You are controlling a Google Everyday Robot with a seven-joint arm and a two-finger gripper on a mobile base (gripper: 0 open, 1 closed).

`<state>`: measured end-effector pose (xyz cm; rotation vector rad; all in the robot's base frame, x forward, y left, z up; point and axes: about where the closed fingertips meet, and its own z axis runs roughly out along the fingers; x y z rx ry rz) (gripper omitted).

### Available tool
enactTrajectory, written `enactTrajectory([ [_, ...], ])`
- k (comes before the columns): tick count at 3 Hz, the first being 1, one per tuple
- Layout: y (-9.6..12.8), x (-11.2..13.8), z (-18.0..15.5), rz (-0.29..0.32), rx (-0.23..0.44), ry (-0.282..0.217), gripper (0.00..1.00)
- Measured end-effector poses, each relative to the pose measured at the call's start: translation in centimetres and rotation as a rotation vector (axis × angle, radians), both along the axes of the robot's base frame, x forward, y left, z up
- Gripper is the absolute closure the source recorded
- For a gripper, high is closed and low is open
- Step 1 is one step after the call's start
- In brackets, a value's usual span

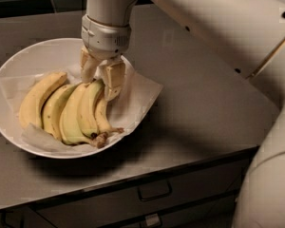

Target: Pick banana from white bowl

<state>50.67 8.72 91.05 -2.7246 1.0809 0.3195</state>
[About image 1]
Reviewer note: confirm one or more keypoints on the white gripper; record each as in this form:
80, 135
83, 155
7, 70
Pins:
104, 38

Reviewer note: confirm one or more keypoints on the greenish yellow banana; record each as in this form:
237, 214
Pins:
86, 109

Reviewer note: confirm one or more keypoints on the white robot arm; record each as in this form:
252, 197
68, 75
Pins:
247, 34

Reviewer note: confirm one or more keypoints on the large white bowl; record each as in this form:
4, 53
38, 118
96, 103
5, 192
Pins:
62, 48

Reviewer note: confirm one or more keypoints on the rightmost small yellow banana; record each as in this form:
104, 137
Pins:
103, 123

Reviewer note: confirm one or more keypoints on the leftmost yellow banana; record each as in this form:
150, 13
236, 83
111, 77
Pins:
31, 106

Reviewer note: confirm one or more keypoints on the white paper liner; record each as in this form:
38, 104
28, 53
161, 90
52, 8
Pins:
19, 74

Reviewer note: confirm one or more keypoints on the dark lower drawer front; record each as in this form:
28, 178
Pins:
185, 213

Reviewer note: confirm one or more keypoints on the dark drawer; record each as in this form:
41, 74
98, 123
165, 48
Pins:
185, 213
178, 197

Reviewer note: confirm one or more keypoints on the dark upper drawer front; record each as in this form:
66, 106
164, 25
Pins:
178, 197

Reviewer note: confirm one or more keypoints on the black drawer handle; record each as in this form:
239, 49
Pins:
154, 190

